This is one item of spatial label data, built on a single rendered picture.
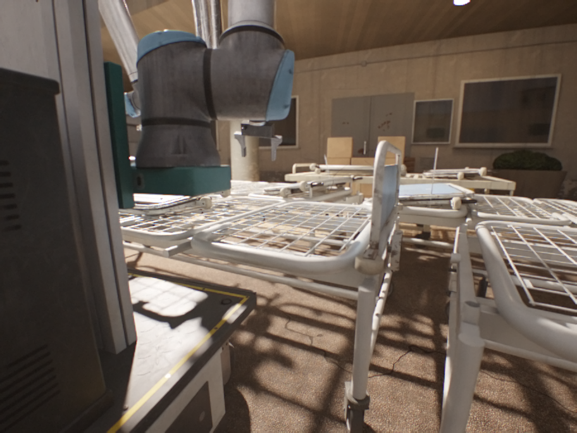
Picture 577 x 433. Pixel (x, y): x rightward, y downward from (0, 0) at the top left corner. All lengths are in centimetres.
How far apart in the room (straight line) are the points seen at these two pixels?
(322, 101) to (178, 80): 680
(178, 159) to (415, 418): 95
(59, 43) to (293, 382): 107
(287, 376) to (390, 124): 630
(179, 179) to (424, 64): 681
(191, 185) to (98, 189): 18
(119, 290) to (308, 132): 692
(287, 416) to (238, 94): 88
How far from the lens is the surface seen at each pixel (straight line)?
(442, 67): 714
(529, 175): 576
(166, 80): 63
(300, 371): 109
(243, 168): 566
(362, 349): 70
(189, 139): 61
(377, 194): 64
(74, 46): 65
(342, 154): 451
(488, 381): 124
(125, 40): 117
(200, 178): 59
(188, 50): 66
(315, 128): 730
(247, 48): 63
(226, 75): 61
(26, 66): 77
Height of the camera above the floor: 73
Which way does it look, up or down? 12 degrees down
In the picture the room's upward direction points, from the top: straight up
